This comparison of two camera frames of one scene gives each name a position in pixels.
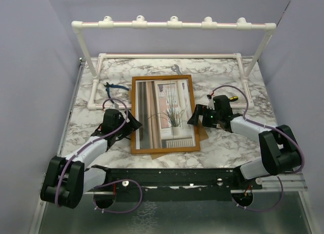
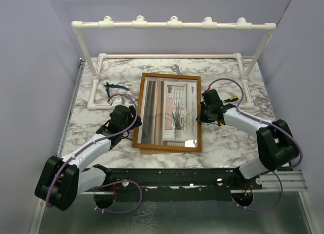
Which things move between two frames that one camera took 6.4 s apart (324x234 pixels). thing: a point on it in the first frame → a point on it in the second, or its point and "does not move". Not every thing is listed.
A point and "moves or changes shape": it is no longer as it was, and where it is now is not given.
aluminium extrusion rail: [290, 182] does not move
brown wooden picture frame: [133, 151] moves or changes shape
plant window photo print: [162, 106] moves or changes shape
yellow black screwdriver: [234, 98] does not move
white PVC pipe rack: [173, 22] does not move
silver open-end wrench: [176, 69] does not move
